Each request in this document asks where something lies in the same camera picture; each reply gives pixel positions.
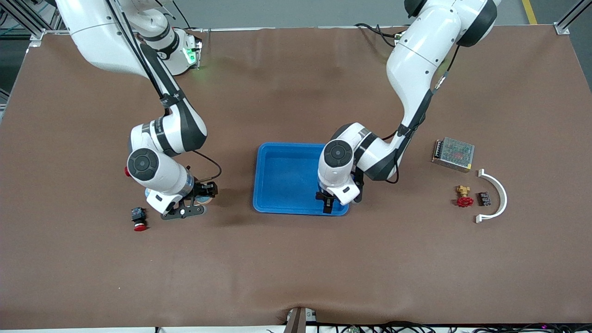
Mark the aluminium frame post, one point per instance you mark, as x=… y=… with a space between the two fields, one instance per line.
x=562 y=28
x=37 y=36

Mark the brown table mat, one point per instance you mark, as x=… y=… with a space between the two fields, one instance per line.
x=296 y=259

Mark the black capacitor block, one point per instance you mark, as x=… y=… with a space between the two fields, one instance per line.
x=484 y=199

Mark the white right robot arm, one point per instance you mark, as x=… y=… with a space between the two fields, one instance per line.
x=166 y=175

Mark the white curved plastic bracket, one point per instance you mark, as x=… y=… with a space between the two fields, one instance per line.
x=504 y=196

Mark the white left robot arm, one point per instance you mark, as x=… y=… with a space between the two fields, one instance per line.
x=416 y=60

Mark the blue black emergency stop button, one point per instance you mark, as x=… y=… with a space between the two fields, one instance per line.
x=139 y=218

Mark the blue plastic tray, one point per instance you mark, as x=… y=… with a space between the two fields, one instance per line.
x=282 y=180

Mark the metal mesh power supply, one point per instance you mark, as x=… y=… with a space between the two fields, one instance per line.
x=454 y=154

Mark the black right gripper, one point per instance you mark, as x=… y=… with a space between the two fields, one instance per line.
x=201 y=189

